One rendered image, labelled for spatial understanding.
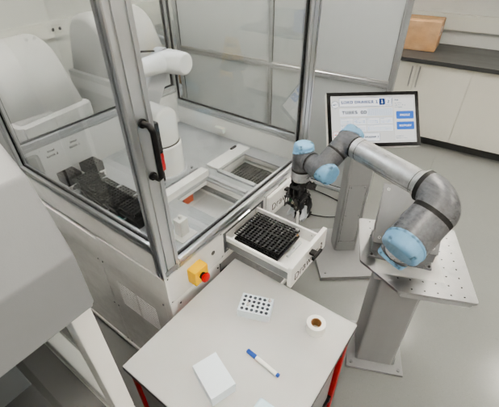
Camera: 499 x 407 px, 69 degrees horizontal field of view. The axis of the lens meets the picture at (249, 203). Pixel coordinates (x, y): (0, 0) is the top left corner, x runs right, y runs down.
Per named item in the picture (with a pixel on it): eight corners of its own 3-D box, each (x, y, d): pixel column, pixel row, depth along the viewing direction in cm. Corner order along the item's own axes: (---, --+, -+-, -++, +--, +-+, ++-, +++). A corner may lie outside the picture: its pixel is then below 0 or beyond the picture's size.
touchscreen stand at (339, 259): (384, 278, 250) (427, 148, 188) (320, 280, 248) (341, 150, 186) (363, 229, 289) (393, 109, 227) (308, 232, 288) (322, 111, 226)
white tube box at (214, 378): (236, 391, 115) (235, 383, 112) (212, 407, 112) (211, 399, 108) (216, 359, 124) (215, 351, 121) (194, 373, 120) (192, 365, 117)
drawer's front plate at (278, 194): (299, 188, 194) (300, 171, 187) (268, 216, 175) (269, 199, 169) (295, 187, 195) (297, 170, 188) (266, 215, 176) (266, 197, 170)
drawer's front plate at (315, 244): (324, 246, 159) (327, 227, 152) (290, 288, 141) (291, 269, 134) (320, 245, 160) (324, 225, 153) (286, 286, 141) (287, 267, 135)
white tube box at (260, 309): (274, 304, 141) (274, 299, 139) (269, 323, 135) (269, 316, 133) (243, 298, 144) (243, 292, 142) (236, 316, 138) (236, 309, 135)
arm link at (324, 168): (342, 154, 117) (320, 140, 125) (319, 180, 118) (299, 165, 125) (350, 166, 123) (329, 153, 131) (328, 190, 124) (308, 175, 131)
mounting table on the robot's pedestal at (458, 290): (446, 247, 182) (454, 229, 175) (468, 321, 148) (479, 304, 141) (354, 234, 190) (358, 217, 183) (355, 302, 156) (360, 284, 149)
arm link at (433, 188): (481, 183, 88) (342, 115, 122) (450, 216, 89) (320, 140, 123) (484, 203, 97) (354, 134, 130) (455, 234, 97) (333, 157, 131)
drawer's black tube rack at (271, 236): (299, 241, 159) (299, 230, 155) (277, 266, 148) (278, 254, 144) (257, 222, 169) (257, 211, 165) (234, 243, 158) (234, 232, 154)
